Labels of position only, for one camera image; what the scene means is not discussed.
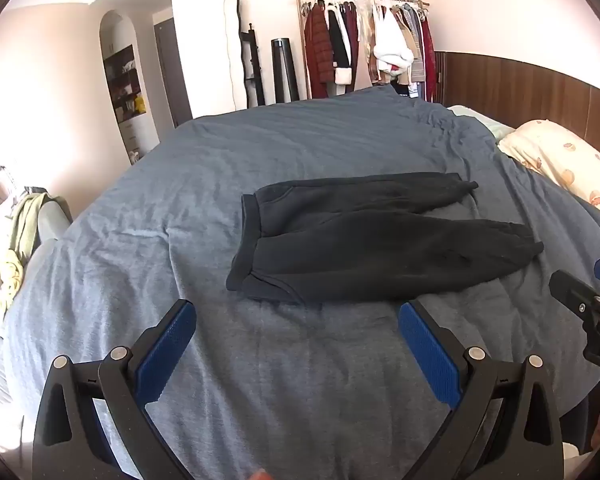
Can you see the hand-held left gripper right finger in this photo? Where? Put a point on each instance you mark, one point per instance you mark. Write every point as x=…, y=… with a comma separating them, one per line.
x=430, y=355

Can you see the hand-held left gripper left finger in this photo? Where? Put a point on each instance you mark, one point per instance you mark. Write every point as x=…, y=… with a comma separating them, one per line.
x=165, y=352

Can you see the black pants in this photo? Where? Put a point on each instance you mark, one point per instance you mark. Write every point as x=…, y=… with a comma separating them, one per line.
x=355, y=250

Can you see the cream patterned pillow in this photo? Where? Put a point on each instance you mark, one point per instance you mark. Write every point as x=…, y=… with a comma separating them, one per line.
x=555, y=155

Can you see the blue-grey blanket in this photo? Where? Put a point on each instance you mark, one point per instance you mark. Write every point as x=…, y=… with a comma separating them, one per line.
x=180, y=185

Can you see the grey armchair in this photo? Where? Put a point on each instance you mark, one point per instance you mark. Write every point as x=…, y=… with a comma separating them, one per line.
x=52, y=220

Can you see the pale plain pillow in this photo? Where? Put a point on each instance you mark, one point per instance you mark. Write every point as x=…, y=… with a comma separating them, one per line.
x=480, y=120

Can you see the yellow-green cloth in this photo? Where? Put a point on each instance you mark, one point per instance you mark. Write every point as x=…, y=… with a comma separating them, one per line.
x=25, y=220

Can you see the wooden headboard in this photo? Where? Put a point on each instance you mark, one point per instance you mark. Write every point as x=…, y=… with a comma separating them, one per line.
x=530, y=90

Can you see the yellow bag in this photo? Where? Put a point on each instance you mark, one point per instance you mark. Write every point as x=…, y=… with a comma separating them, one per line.
x=139, y=107

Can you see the dark door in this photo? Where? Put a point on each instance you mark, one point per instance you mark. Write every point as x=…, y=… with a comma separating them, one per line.
x=172, y=70

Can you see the black tower fan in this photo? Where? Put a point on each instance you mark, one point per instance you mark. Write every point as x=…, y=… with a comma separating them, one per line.
x=284, y=70

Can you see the wavy floor mirror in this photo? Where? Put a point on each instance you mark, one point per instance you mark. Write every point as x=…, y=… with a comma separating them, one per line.
x=232, y=35

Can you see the row of hanging clothes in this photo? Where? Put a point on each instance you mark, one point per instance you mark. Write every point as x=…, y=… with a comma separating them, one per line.
x=320, y=45

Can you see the arched wall shelf niche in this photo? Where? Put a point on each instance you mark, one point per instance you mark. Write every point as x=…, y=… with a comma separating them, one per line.
x=122, y=75

